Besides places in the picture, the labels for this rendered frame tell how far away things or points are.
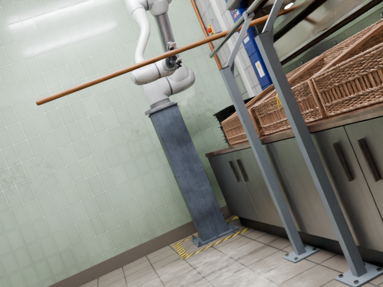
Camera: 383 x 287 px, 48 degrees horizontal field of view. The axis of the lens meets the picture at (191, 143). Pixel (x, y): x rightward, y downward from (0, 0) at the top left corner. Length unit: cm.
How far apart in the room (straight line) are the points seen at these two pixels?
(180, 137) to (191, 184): 35
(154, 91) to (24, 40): 118
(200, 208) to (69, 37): 173
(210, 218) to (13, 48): 202
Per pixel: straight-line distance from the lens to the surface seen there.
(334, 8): 226
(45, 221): 357
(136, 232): 357
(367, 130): 137
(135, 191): 355
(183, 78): 320
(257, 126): 220
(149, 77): 270
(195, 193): 311
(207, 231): 315
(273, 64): 161
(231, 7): 292
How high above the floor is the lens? 68
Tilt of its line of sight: level
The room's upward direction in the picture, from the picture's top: 22 degrees counter-clockwise
